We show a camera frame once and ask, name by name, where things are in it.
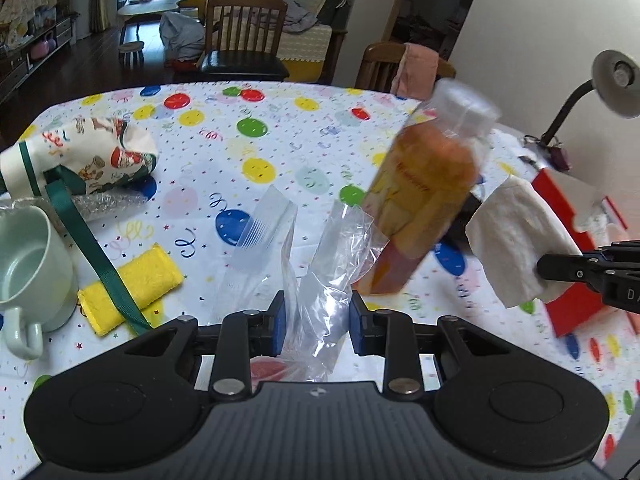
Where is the black cloth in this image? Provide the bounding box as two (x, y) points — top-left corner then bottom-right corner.
(444, 199), (482, 243)

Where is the orange liquid plastic bottle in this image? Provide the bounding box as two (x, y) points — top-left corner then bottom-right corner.
(359, 78), (502, 296)

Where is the low tv cabinet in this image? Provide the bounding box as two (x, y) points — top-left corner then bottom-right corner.
(0, 11), (80, 103)

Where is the wooden chair with black seat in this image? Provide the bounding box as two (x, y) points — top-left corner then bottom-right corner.
(196, 0), (291, 82)

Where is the small white stool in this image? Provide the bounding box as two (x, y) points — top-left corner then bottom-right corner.
(117, 41), (146, 67)

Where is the red cardboard box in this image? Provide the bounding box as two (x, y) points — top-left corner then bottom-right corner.
(529, 169), (627, 339)

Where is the pale green mug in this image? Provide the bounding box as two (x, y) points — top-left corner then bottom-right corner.
(0, 204), (79, 359)

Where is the grey bag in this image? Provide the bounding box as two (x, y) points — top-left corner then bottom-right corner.
(159, 10), (207, 62)

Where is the sofa with cream cover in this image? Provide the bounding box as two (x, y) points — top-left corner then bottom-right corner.
(234, 0), (352, 82)

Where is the polka dot tablecloth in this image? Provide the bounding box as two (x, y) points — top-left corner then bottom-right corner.
(0, 82), (640, 480)

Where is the printed pouch with green ribbon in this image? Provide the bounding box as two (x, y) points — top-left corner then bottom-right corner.
(0, 115), (160, 337)

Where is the white desk lamp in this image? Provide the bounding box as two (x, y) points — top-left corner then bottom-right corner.
(539, 49), (640, 172)

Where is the yellow sponge cloth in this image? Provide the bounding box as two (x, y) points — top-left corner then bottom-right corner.
(76, 241), (183, 337)

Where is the white coffee table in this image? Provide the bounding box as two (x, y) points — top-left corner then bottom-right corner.
(116, 0), (189, 32)

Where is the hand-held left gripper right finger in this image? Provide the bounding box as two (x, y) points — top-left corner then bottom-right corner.
(349, 291), (507, 395)

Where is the pink cloth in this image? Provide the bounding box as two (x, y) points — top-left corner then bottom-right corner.
(391, 41), (441, 102)

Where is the white fluffy cloth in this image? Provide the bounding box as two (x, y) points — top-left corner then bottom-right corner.
(465, 176), (582, 310)

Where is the pink bag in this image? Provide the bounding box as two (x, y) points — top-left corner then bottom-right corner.
(29, 31), (57, 62)

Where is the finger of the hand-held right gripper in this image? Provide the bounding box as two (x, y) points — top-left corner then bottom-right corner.
(535, 254), (608, 291)
(582, 241), (640, 264)

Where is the red print plastic bag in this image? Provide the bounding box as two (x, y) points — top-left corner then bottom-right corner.
(249, 356), (288, 385)

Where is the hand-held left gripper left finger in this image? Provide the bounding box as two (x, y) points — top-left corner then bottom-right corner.
(126, 291), (288, 402)

